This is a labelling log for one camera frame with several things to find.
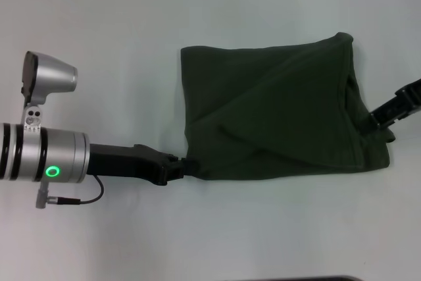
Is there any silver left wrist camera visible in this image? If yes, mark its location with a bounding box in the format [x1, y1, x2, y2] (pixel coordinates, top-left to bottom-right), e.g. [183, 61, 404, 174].
[20, 51, 79, 130]

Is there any thin dark left gripper cable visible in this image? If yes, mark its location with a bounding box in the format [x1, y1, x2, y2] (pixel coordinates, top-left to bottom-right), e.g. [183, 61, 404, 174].
[64, 174, 105, 205]

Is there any silver plug connector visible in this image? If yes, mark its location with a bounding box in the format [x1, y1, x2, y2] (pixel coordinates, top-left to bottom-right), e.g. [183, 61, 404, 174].
[35, 182, 82, 209]

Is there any dark green printed t-shirt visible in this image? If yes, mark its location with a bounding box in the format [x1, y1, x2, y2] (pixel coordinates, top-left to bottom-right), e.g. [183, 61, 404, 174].
[180, 32, 397, 182]

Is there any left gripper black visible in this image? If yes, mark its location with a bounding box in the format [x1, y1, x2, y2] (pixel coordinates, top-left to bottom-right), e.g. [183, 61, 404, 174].
[86, 143, 202, 186]

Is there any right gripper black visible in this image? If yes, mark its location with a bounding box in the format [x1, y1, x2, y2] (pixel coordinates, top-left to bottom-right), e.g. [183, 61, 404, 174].
[368, 78, 421, 130]

